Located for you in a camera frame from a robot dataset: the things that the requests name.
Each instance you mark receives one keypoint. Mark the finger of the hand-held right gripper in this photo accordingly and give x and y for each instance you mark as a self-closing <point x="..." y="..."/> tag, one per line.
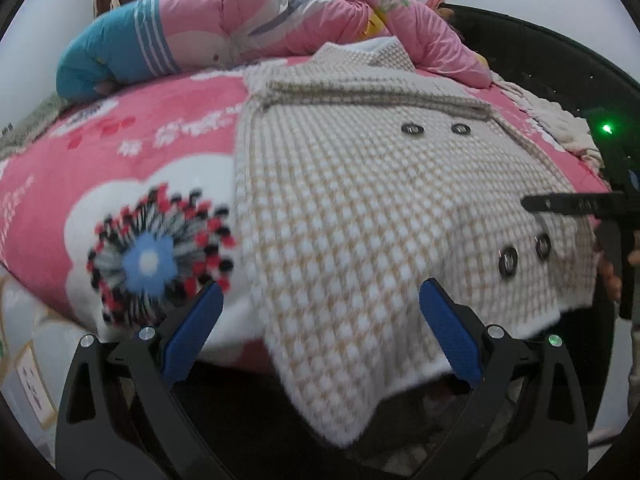
<point x="565" y="204"/>

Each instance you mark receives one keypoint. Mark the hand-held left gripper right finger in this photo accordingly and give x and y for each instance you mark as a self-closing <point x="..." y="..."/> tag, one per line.
<point x="450" y="330"/>

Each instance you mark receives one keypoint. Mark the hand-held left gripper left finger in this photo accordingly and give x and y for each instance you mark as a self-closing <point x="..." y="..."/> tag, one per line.
<point x="192" y="330"/>

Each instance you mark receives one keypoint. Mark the beige checked coat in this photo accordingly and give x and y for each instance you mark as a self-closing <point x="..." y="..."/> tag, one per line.
<point x="350" y="210"/>

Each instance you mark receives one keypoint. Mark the person's right hand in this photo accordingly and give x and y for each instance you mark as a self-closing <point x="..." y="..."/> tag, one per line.
<point x="609" y="275"/>

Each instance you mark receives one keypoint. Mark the cream fluffy garment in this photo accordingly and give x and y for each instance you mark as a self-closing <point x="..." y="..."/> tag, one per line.
<point x="555" y="120"/>

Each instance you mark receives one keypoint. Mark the black padded headboard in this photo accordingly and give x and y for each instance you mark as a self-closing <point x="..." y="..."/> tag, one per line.
<point x="550" y="50"/>

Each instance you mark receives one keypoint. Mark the white printed bed sheet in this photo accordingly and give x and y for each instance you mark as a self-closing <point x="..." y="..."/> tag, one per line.
<point x="30" y="360"/>

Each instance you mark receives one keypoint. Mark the pink floral bed blanket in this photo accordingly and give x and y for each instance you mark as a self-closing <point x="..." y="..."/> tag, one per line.
<point x="75" y="160"/>

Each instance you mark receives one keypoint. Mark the grey patterned cloth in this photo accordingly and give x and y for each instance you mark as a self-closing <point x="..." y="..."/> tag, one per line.
<point x="30" y="125"/>

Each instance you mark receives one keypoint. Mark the pink printed duvet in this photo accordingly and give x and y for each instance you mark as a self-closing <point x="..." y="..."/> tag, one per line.
<point x="250" y="25"/>

